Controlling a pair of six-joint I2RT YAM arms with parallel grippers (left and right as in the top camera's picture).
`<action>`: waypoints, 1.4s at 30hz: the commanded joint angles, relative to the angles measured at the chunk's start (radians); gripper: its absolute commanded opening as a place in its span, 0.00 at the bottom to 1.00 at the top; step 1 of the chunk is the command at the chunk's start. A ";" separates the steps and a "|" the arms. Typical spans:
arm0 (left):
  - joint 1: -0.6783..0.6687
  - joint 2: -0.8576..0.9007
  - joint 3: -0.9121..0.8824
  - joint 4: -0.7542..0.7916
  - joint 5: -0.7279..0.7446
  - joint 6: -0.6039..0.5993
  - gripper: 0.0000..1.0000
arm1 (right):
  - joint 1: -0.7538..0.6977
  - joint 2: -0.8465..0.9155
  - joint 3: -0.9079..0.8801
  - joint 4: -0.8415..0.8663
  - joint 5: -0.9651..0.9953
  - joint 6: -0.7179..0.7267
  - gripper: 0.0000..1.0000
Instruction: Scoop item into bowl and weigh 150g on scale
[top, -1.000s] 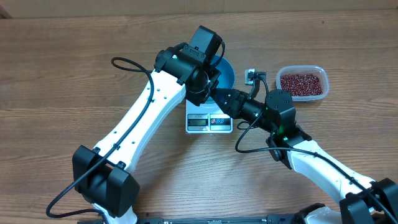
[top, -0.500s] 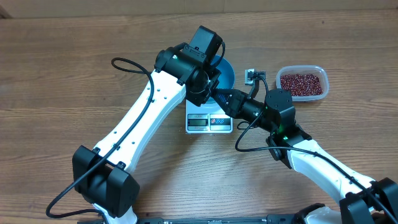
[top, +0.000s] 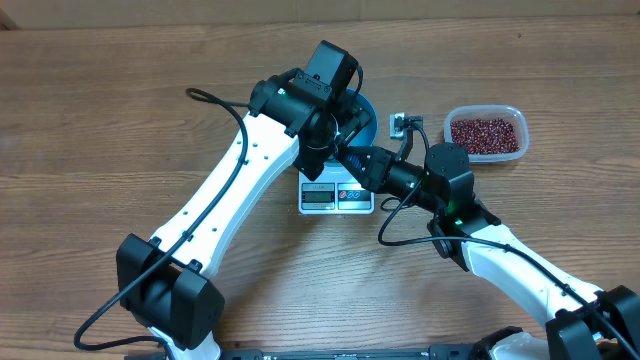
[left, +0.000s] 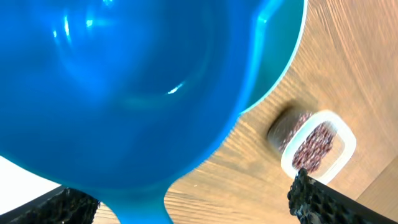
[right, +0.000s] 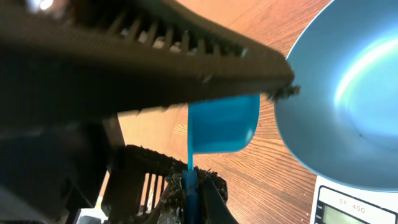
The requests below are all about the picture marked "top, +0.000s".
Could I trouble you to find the white digital kitchen scale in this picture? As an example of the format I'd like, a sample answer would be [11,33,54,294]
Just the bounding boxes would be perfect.
[298,159,375,215]

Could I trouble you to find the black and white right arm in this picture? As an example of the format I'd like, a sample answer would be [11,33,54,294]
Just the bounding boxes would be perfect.
[335,143,639,359]

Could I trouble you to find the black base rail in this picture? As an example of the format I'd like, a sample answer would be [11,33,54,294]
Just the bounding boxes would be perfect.
[124,342,501,360]

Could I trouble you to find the red beans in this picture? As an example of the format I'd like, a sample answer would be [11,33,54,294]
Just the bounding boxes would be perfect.
[450,118,520,155]

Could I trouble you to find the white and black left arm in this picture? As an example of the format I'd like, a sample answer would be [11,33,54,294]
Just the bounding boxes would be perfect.
[110,68,372,359]

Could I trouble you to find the clear plastic container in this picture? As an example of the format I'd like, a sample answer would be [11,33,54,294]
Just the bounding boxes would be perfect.
[443,105,530,164]

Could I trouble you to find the blue plastic measuring scoop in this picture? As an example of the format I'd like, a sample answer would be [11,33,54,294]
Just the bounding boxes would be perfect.
[342,153,367,173]

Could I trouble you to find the teal bowl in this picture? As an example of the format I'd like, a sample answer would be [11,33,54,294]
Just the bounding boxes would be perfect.
[345,93,379,146]

